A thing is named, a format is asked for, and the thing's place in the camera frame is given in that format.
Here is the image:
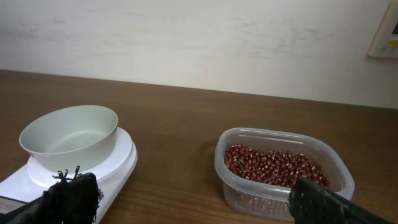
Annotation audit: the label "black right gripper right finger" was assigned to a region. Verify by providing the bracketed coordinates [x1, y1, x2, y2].
[288, 177, 391, 224]

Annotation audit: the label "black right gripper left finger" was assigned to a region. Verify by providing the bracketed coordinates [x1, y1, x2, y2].
[1, 167, 103, 224]

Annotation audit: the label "white digital kitchen scale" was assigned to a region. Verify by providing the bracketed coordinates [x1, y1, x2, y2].
[1, 128, 137, 223]

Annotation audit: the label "red adzuki beans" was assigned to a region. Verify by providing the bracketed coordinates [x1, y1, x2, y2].
[224, 144, 330, 189]

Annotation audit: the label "white round bowl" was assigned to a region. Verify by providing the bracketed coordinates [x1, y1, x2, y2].
[19, 105, 119, 172]

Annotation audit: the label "clear plastic food container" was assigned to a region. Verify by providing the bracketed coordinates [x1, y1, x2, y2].
[215, 128, 354, 221]

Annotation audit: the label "beige wall control panel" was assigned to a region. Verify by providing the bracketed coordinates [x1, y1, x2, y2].
[368, 1, 397, 59]

